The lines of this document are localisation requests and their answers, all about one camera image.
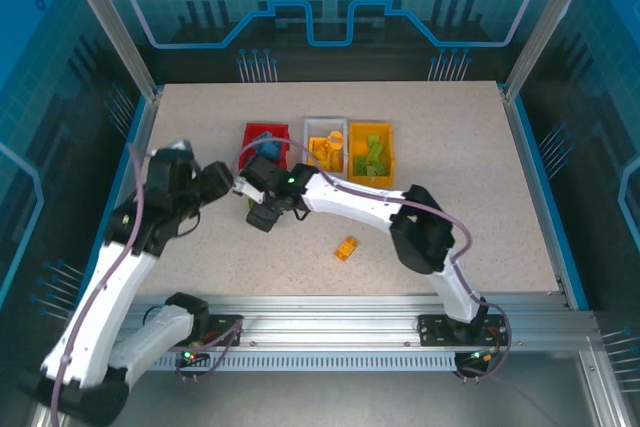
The yellow plastic bin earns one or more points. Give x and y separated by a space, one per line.
356 139

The yellow lego brick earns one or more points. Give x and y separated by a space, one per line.
332 159
346 248

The right wrist camera, white mount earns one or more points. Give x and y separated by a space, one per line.
247 188

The blue table edge strip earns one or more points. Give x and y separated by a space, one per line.
90 271
578 292

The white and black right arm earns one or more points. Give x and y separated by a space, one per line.
350 199

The left wrist camera, white mount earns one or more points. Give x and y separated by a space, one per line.
181 145

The wrist camera, white mount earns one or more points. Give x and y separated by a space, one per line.
247 188
181 145

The aluminium frame post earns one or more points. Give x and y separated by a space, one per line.
542 22
123 37

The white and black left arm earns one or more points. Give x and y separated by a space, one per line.
100 297

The white plastic bin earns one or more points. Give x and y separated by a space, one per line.
325 123

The red plastic bin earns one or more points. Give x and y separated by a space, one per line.
246 147

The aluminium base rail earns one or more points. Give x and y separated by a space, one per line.
325 317

